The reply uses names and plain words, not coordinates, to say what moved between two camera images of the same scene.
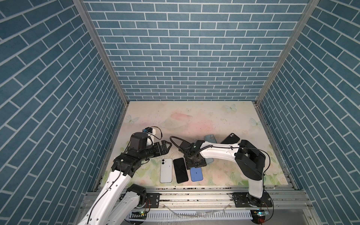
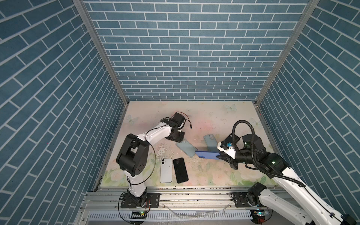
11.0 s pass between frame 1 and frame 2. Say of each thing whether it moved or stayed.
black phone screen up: stayed
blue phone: moved
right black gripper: moved
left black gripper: moved
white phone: stayed
